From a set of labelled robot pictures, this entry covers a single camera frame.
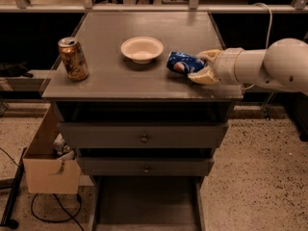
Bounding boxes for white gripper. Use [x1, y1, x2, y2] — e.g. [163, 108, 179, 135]
[188, 48, 244, 85]

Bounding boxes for blue pepsi can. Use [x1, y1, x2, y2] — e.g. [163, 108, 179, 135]
[167, 51, 206, 76]

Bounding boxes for grey drawer cabinet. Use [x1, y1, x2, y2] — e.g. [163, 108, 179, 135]
[41, 11, 244, 178]

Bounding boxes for gold soda can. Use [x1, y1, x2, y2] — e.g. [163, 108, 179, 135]
[58, 37, 89, 81]

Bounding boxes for grey top drawer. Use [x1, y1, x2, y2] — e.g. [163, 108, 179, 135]
[58, 122, 228, 148]

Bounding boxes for grey drawer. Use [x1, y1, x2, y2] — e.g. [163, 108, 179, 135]
[89, 176, 206, 231]
[58, 122, 228, 148]
[77, 157, 214, 176]

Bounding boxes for grey middle drawer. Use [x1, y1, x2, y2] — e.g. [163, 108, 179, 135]
[77, 157, 214, 176]

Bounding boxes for grey bottom drawer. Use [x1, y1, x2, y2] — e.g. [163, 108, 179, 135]
[89, 176, 206, 231]

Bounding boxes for white bowl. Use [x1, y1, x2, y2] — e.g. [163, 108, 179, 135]
[120, 37, 164, 64]

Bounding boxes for metal diagonal strut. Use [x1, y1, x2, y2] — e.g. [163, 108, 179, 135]
[261, 92, 276, 120]

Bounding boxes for crumpled items in box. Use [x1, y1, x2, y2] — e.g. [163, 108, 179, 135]
[52, 134, 75, 160]

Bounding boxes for cardboard box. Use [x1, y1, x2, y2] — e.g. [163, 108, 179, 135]
[23, 106, 81, 194]

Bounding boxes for black stand leg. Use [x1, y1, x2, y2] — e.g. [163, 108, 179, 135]
[0, 149, 25, 230]

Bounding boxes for white cable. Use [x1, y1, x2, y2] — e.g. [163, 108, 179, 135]
[240, 2, 273, 92]

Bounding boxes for black object on rail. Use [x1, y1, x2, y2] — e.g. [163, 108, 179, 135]
[0, 62, 33, 78]

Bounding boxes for black floor cable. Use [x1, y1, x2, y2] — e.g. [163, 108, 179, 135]
[30, 192, 85, 231]

